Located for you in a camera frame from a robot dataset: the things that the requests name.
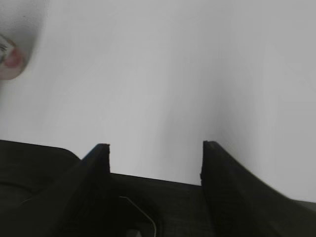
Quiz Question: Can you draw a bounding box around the pink oolong tea bottle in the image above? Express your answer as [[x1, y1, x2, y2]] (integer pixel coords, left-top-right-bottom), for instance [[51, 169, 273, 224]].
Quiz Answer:
[[0, 34, 26, 80]]

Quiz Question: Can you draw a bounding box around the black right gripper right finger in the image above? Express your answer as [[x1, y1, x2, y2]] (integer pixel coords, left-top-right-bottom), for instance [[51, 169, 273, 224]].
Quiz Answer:
[[200, 141, 296, 237]]

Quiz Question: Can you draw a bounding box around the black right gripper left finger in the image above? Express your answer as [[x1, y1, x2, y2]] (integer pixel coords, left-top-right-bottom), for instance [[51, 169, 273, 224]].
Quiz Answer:
[[37, 144, 111, 237]]

